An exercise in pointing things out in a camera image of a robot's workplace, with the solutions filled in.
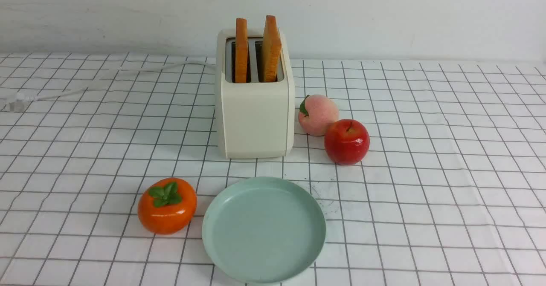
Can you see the white checkered tablecloth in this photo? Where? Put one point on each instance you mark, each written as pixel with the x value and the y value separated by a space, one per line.
pixel 451 192

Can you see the toast slice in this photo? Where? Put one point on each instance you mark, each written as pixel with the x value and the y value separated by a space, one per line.
pixel 241 51
pixel 271 50

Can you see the orange persimmon with leaves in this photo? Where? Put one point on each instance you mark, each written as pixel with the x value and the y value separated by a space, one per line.
pixel 167 206

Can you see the pink peach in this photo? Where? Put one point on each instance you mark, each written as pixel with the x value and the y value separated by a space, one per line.
pixel 316 113

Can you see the cream white toaster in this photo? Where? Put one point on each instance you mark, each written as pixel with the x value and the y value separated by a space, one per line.
pixel 255 119

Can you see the pale green plate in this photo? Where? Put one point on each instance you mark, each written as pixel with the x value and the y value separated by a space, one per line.
pixel 263 230

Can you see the red apple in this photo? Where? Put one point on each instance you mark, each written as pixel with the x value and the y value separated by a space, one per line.
pixel 346 142

